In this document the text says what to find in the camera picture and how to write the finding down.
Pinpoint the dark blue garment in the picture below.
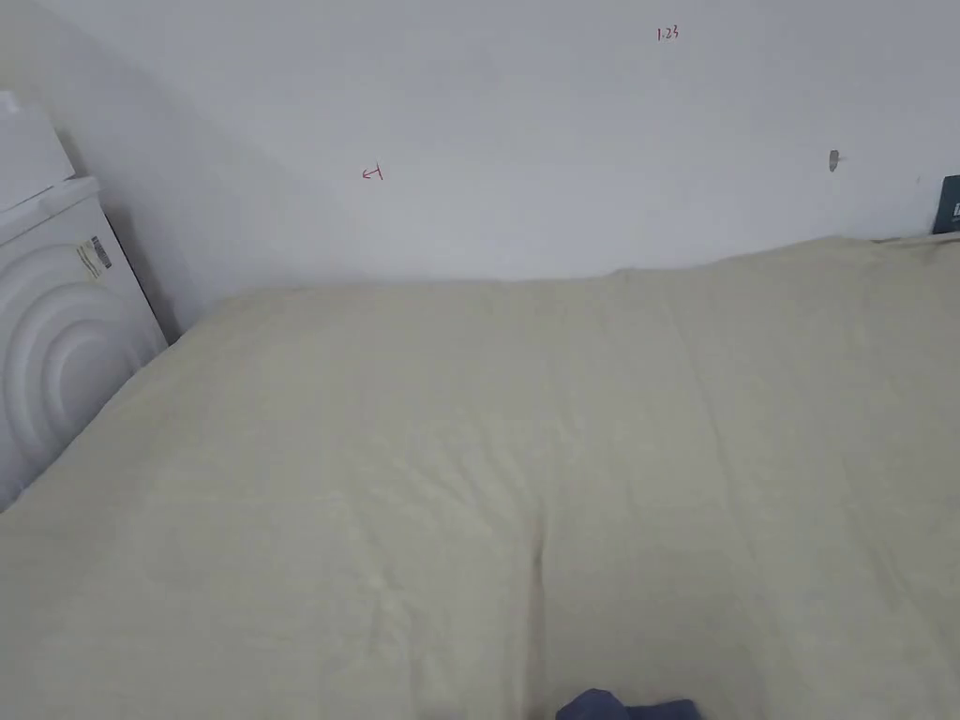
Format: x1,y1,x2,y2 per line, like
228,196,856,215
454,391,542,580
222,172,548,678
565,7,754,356
555,688,699,720

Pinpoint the dark green box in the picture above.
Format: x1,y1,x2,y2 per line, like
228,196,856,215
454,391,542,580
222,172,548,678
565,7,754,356
932,174,960,236

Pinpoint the white washing machine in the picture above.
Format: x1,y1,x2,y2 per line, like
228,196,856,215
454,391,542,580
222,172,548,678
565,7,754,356
0,90,170,515

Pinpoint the bed with beige sheet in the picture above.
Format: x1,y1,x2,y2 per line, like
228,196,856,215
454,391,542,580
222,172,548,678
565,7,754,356
0,233,960,720

